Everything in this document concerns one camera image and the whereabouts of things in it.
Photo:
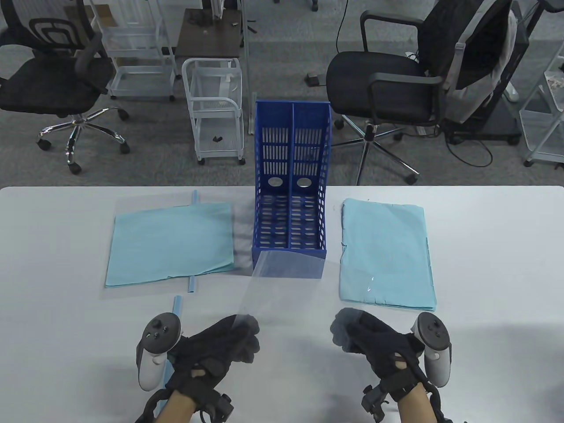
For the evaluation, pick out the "person's left hand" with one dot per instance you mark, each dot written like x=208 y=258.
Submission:
x=216 y=343

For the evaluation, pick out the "person's right hand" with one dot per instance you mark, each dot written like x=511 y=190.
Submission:
x=374 y=339

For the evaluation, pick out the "stack of light blue papers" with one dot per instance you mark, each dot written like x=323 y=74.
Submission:
x=167 y=246
x=387 y=246

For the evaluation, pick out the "clear plastic file folder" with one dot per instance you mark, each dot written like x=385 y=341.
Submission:
x=291 y=286
x=154 y=200

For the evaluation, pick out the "person's right forearm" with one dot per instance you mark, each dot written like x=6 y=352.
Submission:
x=414 y=407

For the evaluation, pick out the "person's left forearm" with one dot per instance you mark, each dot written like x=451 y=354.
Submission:
x=176 y=407

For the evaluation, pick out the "blue plastic file rack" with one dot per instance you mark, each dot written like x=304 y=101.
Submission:
x=291 y=132

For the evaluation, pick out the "black and white controller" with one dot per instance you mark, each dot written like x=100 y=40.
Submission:
x=434 y=335
x=158 y=330

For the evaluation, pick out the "small white mesh cart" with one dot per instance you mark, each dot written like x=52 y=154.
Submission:
x=216 y=132

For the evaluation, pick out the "black rolling stand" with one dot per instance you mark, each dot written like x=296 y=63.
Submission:
x=498 y=125

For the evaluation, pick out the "white three-tier cart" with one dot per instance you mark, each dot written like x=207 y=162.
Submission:
x=141 y=79

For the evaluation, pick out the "grey metal pole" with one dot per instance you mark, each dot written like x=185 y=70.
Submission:
x=247 y=66

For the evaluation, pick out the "white object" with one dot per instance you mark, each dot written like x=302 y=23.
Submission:
x=512 y=93

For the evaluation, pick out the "brown side table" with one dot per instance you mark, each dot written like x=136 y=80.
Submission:
x=207 y=39

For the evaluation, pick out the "black mesh-back office chair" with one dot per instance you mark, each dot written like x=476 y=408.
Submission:
x=44 y=83

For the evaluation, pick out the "cardboard box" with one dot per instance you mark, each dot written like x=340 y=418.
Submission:
x=103 y=12

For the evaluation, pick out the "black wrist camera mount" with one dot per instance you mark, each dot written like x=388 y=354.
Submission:
x=374 y=396
x=222 y=407

